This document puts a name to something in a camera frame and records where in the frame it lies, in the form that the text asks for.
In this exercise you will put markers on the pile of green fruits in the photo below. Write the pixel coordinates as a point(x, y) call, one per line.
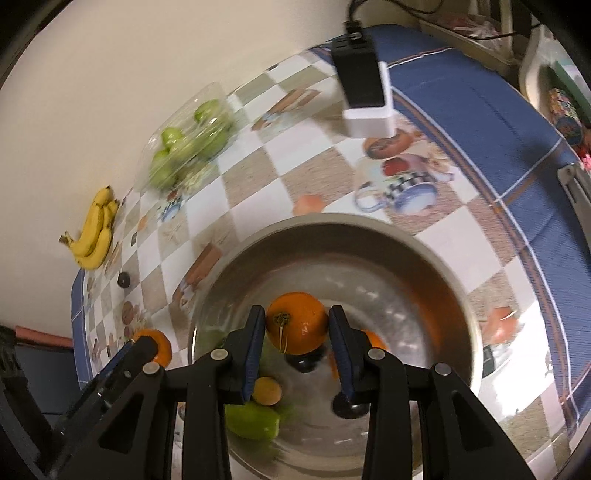
point(175, 147)

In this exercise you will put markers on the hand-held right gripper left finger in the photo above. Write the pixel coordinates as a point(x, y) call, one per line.
point(254, 357)

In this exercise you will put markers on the white power block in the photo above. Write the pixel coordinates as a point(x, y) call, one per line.
point(369, 122)

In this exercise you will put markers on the clear plastic clamshell container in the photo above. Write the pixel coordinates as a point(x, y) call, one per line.
point(184, 138)

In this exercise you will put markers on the checkered printed tablecloth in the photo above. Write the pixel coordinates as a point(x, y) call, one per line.
point(461, 138)

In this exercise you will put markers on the metal bowl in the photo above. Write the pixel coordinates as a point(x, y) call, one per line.
point(415, 300)

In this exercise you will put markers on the white plastic container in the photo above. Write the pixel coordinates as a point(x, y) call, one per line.
point(535, 55)

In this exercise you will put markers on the colourful printed tin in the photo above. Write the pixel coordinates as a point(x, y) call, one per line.
point(564, 115)

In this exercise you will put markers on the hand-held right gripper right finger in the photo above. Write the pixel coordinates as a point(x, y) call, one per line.
point(341, 357)

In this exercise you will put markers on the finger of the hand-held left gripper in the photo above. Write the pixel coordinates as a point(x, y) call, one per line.
point(141, 350)

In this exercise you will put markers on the yellow banana bunch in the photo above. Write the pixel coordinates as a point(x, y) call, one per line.
point(94, 235)

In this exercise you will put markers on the round brown fruit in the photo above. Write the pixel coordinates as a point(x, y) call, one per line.
point(267, 391)

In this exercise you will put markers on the cluttered plastic tray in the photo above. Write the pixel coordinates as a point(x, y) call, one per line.
point(471, 37)

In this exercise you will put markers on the reddish wooden rail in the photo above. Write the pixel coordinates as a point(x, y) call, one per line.
point(44, 336)

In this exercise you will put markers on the black power adapter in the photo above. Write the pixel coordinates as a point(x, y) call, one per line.
point(358, 69)

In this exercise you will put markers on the orange with stem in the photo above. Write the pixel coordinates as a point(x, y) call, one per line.
point(300, 327)

